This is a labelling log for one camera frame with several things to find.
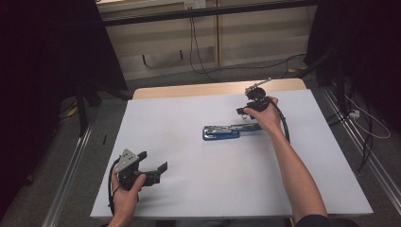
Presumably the black metal bar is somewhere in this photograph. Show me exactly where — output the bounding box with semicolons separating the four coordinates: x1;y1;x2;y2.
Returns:
101;0;318;27

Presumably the black curtain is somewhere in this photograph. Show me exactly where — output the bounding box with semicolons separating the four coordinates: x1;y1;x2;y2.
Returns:
0;0;129;218
304;0;401;133

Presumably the black hanging cable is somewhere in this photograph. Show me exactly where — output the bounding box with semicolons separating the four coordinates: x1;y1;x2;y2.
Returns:
188;9;221;83
191;9;307;78

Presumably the black floor cable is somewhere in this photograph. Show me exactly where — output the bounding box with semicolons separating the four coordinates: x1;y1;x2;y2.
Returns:
327;103;375;173

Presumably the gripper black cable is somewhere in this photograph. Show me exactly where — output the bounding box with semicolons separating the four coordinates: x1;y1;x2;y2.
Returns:
108;157;123;216
266;96;291;145

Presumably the white table cover sheet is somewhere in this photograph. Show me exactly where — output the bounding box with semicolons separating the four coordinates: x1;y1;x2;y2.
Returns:
90;89;374;219

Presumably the blue stapler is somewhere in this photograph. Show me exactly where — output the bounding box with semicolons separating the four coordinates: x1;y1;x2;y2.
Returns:
201;122;263;142

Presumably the person's left hand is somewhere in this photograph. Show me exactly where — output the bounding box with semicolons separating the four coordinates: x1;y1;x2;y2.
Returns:
111;173;148;219

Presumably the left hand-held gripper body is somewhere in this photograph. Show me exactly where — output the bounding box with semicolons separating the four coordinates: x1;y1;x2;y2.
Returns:
113;148;162;192

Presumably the person's right hand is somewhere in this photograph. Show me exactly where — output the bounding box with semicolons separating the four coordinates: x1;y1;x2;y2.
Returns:
243;96;285;136

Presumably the white wall socket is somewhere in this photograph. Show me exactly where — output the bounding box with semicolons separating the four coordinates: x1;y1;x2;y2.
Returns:
183;0;207;9

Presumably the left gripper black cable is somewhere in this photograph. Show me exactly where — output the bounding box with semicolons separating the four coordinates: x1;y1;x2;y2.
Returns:
108;157;123;216

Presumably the aluminium floor rail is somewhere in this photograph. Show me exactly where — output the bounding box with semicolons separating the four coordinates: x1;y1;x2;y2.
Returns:
42;121;94;227
321;86;401;207

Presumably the dark sleeve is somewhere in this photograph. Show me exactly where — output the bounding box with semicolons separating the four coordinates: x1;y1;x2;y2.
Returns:
295;214;360;227

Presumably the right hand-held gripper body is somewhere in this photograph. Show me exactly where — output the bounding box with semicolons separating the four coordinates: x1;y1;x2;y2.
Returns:
244;77;273;113

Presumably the yellow floor tape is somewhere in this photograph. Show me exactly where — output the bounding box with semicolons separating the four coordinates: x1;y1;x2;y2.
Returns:
61;105;78;119

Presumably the wooden table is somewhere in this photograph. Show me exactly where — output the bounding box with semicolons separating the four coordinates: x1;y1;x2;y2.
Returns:
131;78;307;100

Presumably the black metal stand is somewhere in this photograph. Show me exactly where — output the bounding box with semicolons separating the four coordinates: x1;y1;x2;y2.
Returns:
75;80;131;137
296;46;351;121

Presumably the white floor cable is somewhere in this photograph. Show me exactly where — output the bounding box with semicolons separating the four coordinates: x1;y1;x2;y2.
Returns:
343;94;392;140

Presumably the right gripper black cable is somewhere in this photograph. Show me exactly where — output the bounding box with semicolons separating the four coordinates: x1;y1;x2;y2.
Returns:
266;96;291;145

